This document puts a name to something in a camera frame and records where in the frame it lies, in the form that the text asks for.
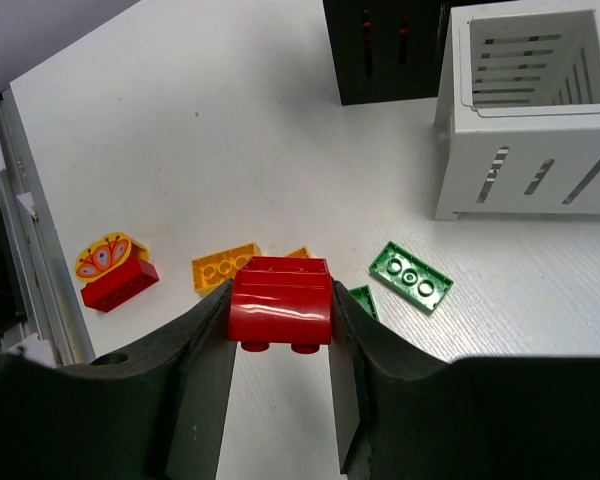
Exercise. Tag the orange long lego brick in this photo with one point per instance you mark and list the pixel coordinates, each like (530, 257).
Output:
(213, 270)

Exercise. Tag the orange small lego brick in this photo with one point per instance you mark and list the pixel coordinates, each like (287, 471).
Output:
(302, 252)

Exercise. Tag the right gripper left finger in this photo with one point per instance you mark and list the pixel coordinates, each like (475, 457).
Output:
(153, 409)

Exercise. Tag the red curved lego brick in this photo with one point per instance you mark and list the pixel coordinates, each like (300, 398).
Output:
(282, 300)

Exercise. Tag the aluminium table front rail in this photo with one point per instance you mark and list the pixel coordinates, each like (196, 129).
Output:
(50, 302)

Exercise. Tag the black slotted container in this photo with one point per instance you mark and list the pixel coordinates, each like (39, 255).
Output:
(386, 51)

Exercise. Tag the green long lego brick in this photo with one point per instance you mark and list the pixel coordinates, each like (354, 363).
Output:
(410, 277)

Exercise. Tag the white slotted container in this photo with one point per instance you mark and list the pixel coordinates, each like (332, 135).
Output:
(519, 102)

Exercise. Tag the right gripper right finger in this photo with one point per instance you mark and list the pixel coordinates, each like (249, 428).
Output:
(401, 413)

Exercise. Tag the yellow butterfly lego brick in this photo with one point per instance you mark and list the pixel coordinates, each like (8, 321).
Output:
(107, 254)

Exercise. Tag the green upturned square lego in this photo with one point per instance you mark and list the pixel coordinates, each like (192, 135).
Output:
(364, 297)

